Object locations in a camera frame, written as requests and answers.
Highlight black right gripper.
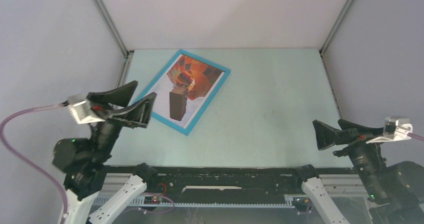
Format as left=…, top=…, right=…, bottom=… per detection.
left=311, top=117, right=387, bottom=198

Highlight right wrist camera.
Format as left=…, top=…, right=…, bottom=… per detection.
left=366, top=117, right=413, bottom=144

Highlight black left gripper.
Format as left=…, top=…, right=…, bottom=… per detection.
left=89, top=80, right=158, bottom=161

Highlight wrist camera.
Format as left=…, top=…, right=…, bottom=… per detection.
left=67, top=94, right=105, bottom=124
left=366, top=117, right=413, bottom=144

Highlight corner aluminium rail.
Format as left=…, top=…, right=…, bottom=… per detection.
left=92, top=0, right=130, bottom=58
left=319, top=0, right=356, bottom=57

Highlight white cable duct strip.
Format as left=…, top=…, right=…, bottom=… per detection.
left=96, top=195, right=296, bottom=208

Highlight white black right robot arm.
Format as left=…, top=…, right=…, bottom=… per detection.
left=312, top=117, right=424, bottom=223

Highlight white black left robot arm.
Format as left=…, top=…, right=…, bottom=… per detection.
left=52, top=81, right=158, bottom=223

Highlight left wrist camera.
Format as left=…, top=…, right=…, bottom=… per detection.
left=67, top=94, right=105, bottom=124

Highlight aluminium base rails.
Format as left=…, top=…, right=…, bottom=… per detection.
left=93, top=169, right=377, bottom=209

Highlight wooden picture frame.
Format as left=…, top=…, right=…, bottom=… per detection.
left=133, top=49, right=232, bottom=137

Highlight right corner aluminium rail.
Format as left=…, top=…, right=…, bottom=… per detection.
left=319, top=0, right=356, bottom=57

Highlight hot air balloon photo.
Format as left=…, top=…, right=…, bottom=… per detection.
left=137, top=53, right=226, bottom=129

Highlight left corner aluminium rail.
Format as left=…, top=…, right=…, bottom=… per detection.
left=92, top=0, right=130, bottom=58

